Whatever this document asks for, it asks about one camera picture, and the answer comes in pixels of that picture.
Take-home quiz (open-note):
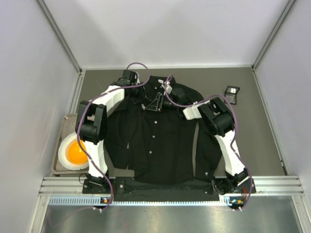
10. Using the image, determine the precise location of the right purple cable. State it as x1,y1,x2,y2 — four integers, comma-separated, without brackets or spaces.
164,74,255,212

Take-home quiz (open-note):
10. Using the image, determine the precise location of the purple cable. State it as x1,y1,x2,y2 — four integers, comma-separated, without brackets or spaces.
75,62,150,212
164,74,255,212

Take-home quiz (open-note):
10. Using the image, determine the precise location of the aluminium frame rail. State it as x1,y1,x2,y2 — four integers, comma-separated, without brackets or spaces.
39,176,304,196

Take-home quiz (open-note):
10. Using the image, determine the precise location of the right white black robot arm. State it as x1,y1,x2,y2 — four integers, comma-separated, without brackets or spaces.
143,88,254,195

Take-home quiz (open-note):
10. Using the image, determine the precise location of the white bowl orange inside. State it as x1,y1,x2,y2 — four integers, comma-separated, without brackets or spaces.
58,132,88,171

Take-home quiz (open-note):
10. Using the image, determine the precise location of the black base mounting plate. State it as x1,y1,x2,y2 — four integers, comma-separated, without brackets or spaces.
82,177,257,201

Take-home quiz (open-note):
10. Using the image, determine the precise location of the grey slotted cable duct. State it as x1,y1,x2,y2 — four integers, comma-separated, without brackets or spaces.
48,196,242,207

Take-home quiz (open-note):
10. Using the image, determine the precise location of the grey metal tray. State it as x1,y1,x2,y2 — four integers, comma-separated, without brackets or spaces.
52,113,89,176

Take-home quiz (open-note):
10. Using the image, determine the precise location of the black button-up shirt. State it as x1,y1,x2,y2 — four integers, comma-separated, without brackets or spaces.
104,74,225,184

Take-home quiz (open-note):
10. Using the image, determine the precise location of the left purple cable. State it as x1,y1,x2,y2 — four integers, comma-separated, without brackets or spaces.
75,62,150,212

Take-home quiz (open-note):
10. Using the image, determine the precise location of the small black open box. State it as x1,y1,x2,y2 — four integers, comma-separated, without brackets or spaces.
224,85,240,105

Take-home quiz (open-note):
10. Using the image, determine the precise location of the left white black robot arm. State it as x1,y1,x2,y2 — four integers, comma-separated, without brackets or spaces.
75,69,142,180

